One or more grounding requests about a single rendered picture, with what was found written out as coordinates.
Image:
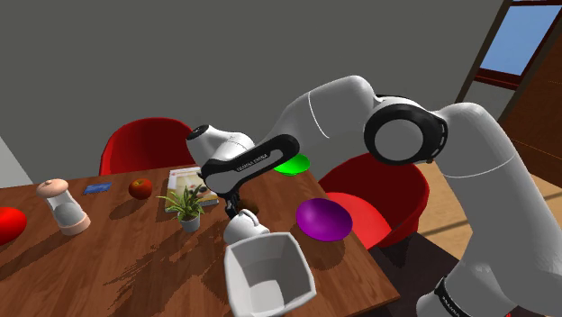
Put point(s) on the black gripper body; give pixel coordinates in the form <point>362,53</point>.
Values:
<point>232,205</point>

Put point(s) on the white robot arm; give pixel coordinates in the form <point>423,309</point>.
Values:
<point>483,184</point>

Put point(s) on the white mug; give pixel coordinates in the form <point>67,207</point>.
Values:
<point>243,229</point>

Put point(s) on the small potted green plant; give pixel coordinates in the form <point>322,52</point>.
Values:
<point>189,222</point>

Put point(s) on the book with pale cover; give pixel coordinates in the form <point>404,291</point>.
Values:
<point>183,178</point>

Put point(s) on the white square container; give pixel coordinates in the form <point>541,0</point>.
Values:
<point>268,263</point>

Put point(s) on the green bowl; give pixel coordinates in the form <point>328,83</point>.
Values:
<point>293,167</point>

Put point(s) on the purple bowl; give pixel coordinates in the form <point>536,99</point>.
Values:
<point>324,219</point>

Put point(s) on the red apple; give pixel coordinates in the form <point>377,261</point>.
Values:
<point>140,189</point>

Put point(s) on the red chair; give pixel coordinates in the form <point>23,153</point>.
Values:
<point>145,145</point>
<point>395,197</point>

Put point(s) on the brown wooden table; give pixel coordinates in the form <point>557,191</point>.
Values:
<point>131,268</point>

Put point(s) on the blue flat card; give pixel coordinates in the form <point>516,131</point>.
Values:
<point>97,188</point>

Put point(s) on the pink and clear grinder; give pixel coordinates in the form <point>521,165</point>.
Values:
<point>66,210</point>

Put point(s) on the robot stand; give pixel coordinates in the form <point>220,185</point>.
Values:
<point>408,274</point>

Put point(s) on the red round bowl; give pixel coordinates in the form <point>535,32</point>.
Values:
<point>9,224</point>

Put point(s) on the brown framed window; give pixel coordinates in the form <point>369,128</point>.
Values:
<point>513,39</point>

